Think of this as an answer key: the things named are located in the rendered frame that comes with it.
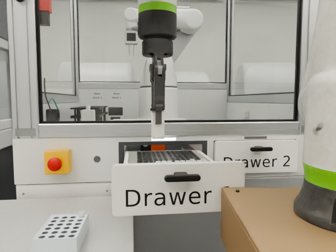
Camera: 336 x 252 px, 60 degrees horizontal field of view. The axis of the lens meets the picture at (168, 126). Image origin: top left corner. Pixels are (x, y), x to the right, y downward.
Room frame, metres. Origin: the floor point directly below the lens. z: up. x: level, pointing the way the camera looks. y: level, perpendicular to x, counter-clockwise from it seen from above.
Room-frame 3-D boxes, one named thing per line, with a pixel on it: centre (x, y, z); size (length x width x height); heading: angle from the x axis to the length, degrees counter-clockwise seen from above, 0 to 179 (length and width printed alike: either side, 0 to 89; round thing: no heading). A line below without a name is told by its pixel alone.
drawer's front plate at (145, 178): (0.62, -0.02, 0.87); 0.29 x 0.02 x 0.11; 97
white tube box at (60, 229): (0.60, 0.22, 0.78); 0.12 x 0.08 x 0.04; 5
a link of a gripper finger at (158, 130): (0.70, 0.02, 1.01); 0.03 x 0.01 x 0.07; 97
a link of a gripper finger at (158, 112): (0.69, 0.02, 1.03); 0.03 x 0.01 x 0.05; 7
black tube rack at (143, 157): (0.82, 0.00, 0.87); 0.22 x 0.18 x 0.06; 7
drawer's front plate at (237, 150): (0.98, -0.30, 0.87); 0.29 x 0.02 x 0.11; 97
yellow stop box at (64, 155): (0.88, 0.34, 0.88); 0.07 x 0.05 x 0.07; 97
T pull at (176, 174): (0.59, -0.03, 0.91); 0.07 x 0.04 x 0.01; 97
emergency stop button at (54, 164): (0.85, 0.33, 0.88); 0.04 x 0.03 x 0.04; 97
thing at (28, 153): (1.42, 0.03, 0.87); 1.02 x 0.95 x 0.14; 97
